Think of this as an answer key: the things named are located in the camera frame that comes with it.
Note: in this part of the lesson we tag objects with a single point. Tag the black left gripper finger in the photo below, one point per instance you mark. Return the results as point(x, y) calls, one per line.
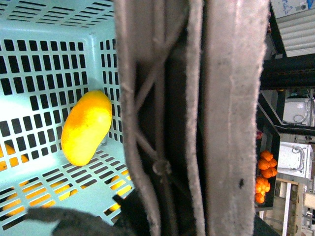
point(72, 222)

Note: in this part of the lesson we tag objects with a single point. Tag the yellow mango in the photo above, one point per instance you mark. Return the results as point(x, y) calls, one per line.
point(85, 127)

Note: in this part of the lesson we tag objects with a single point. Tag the brown basket handle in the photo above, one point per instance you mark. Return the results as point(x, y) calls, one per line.
point(190, 75)

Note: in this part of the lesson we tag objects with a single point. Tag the mint green plastic basket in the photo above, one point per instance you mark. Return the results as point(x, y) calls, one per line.
point(52, 52)

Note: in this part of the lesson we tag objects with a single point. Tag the orange tangerine pile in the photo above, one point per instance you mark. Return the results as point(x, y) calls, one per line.
point(266, 170)

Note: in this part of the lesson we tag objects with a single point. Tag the white washing machine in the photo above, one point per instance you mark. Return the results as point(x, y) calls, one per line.
point(295, 159)

